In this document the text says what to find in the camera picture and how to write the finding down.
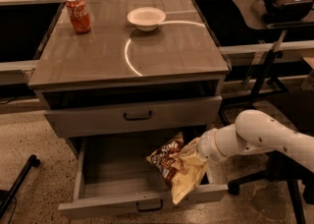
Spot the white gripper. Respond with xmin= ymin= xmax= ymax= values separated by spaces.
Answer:
xmin=196 ymin=129 xmax=219 ymax=162

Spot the brown chip bag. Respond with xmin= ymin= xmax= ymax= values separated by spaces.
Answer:
xmin=146 ymin=133 xmax=208 ymax=204

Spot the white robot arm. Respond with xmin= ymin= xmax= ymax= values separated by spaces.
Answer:
xmin=196 ymin=110 xmax=314 ymax=172

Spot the closed upper drawer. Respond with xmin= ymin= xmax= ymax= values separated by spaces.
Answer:
xmin=45 ymin=96 xmax=222 ymax=139

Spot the open lower drawer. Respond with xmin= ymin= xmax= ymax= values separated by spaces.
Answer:
xmin=59 ymin=129 xmax=227 ymax=219

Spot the grey drawer cabinet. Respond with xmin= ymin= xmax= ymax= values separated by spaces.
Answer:
xmin=29 ymin=0 xmax=229 ymax=152

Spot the white bowl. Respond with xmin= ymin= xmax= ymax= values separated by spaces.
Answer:
xmin=127 ymin=7 xmax=166 ymax=31

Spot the dark side table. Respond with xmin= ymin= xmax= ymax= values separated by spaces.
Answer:
xmin=232 ymin=0 xmax=314 ymax=95

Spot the red cola can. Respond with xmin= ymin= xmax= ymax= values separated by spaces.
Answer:
xmin=66 ymin=0 xmax=91 ymax=33

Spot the black floor stand leg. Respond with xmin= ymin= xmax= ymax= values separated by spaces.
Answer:
xmin=0 ymin=154 xmax=40 ymax=219

